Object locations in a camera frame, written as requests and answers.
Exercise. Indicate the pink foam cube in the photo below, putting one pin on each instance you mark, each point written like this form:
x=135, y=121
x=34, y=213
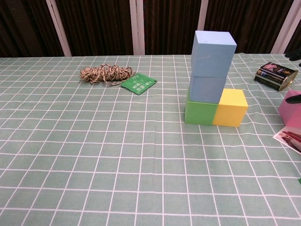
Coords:
x=290, y=115

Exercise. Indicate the dark brown curtain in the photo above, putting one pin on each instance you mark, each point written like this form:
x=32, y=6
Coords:
x=98, y=23

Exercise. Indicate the white-bordered photo card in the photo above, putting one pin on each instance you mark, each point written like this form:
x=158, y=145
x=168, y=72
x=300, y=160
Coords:
x=288, y=137

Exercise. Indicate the white frame pole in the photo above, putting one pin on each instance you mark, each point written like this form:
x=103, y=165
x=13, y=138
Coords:
x=137, y=28
x=58, y=28
x=201, y=14
x=285, y=35

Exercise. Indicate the light blue foam cube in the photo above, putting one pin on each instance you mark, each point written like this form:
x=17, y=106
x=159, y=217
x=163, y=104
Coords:
x=211, y=56
x=207, y=89

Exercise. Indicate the yellow foam cube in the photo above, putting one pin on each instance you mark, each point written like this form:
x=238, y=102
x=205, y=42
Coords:
x=231, y=110

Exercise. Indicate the brown and white twine bundle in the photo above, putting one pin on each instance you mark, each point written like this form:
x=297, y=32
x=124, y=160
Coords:
x=105, y=73

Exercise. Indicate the green foil sachet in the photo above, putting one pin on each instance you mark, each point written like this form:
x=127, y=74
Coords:
x=138, y=83

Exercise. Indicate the green foam cube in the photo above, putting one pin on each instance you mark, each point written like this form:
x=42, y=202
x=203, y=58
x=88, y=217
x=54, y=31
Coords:
x=200, y=113

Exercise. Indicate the green checked tablecloth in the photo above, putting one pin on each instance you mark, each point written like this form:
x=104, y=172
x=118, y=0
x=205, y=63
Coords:
x=94, y=141

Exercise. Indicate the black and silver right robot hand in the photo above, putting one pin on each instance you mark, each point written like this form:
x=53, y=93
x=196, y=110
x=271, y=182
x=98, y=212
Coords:
x=295, y=53

